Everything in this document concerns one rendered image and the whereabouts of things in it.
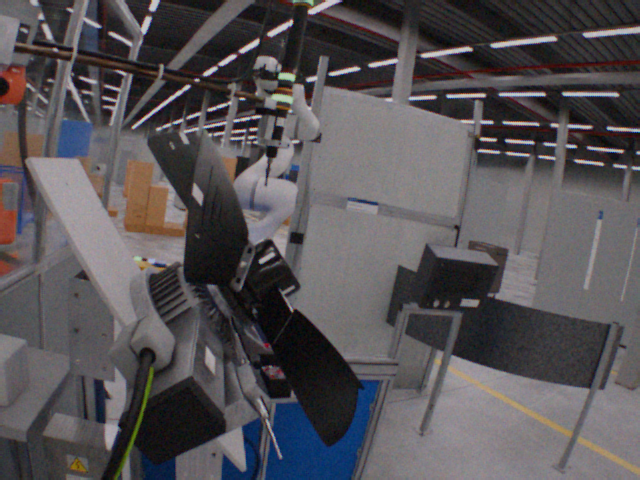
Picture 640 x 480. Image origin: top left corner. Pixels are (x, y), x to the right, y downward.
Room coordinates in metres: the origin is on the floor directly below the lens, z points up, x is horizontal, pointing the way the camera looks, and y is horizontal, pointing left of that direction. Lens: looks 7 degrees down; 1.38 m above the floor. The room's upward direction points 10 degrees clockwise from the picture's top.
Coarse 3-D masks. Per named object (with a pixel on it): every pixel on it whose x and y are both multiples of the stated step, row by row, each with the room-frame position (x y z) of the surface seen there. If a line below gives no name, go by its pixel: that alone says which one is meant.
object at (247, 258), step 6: (246, 246) 0.77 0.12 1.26; (252, 246) 0.79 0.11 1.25; (246, 252) 0.77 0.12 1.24; (252, 252) 0.80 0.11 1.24; (246, 258) 0.78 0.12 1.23; (252, 258) 0.80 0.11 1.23; (240, 264) 0.76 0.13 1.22; (240, 270) 0.76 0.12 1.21; (246, 270) 0.79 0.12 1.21; (240, 276) 0.77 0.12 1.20; (234, 282) 0.75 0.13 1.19; (240, 282) 0.77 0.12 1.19; (234, 288) 0.75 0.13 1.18; (240, 288) 0.77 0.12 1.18
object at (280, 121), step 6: (276, 108) 0.93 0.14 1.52; (282, 114) 0.93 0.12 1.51; (276, 120) 0.92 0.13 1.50; (282, 120) 0.93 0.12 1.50; (276, 126) 0.92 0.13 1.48; (282, 126) 0.93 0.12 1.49; (276, 132) 0.93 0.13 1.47; (282, 132) 0.94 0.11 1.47; (276, 138) 0.93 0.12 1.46; (270, 150) 0.93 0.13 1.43; (276, 150) 0.94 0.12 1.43; (270, 156) 0.93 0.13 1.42; (276, 156) 0.94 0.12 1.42
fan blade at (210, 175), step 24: (216, 168) 0.63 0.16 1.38; (192, 192) 0.54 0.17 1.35; (216, 192) 0.62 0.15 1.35; (192, 216) 0.54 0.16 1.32; (216, 216) 0.62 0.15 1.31; (240, 216) 0.72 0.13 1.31; (192, 240) 0.54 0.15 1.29; (216, 240) 0.62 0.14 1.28; (240, 240) 0.72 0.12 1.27; (192, 264) 0.54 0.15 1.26; (216, 264) 0.64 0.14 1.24
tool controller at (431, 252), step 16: (432, 256) 1.38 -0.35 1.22; (448, 256) 1.37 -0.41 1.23; (464, 256) 1.41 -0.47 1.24; (480, 256) 1.45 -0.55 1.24; (416, 272) 1.47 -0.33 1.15; (432, 272) 1.36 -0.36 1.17; (448, 272) 1.37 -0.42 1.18; (464, 272) 1.38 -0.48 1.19; (480, 272) 1.39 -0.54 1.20; (496, 272) 1.41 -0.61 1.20; (416, 288) 1.45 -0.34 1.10; (432, 288) 1.38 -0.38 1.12; (448, 288) 1.39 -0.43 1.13; (464, 288) 1.40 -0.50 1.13; (480, 288) 1.42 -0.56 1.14; (432, 304) 1.40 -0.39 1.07; (448, 304) 1.39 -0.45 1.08; (464, 304) 1.42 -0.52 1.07; (480, 304) 1.44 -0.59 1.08
